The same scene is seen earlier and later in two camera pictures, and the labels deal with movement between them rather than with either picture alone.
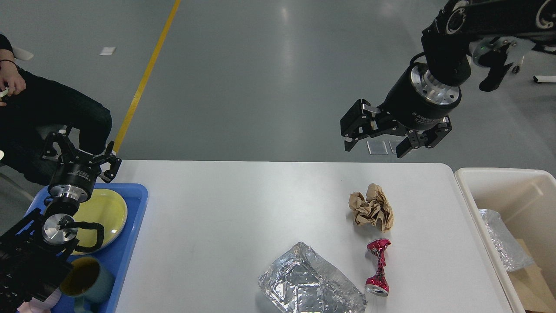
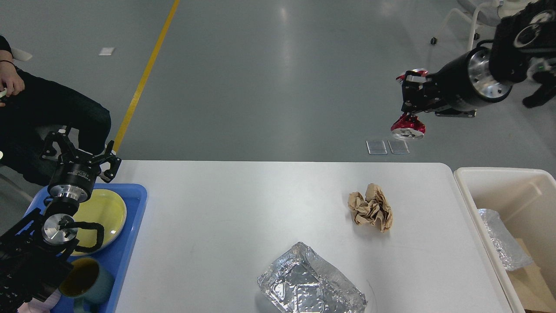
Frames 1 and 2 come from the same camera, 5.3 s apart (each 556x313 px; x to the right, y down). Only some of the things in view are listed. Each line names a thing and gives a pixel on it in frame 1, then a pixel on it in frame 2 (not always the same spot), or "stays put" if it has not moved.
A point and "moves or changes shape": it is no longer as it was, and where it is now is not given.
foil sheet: [514, 254] stays put
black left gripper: [73, 180] stays put
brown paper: [375, 209] stays put
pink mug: [35, 305] stays put
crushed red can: [378, 284] moves or changes shape
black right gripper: [417, 100] to [467, 81]
